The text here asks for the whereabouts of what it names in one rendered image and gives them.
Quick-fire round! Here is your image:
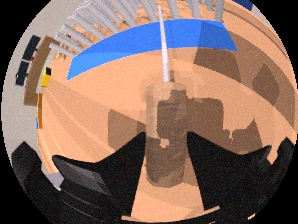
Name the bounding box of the yellow box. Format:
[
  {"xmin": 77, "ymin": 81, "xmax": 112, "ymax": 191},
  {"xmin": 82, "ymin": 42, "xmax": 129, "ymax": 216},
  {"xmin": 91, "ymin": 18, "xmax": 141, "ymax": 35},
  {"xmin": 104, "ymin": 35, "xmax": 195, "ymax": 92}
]
[{"xmin": 41, "ymin": 68, "xmax": 52, "ymax": 87}]

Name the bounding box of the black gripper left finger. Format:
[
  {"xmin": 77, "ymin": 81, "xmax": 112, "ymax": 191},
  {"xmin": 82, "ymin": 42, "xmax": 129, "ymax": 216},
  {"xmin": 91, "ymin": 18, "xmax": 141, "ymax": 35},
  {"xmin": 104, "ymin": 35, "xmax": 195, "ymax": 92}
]
[{"xmin": 51, "ymin": 132, "xmax": 146, "ymax": 217}]

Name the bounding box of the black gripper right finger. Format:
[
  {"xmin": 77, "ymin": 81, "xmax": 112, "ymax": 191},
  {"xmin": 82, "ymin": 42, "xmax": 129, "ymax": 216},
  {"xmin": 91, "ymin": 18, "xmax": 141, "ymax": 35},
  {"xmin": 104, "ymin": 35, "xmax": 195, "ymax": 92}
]
[{"xmin": 186, "ymin": 131, "xmax": 273, "ymax": 212}]

